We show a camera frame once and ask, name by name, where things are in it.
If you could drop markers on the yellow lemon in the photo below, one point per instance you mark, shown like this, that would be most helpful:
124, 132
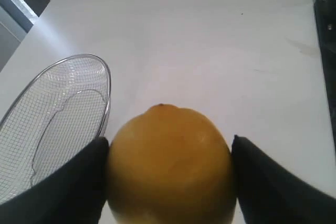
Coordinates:
170, 165

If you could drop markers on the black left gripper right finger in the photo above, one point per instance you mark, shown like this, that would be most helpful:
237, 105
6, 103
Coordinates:
268, 193

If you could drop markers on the oval wire mesh basket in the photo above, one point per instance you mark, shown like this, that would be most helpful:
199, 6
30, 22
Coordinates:
55, 116

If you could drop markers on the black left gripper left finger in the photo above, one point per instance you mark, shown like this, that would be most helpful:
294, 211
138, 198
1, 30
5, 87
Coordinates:
75, 193

